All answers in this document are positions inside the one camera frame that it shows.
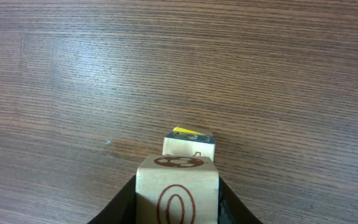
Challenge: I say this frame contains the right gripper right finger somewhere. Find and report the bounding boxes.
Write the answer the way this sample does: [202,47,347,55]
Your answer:
[218,177,263,224]

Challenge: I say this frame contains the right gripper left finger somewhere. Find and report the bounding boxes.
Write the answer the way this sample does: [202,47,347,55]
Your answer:
[88,175,136,224]

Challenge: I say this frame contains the wooden block with O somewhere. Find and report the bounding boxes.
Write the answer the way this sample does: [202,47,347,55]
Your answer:
[135,155,219,224]

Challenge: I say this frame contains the plain wooden block blue edge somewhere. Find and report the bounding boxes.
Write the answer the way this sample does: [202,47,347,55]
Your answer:
[162,131,215,161]

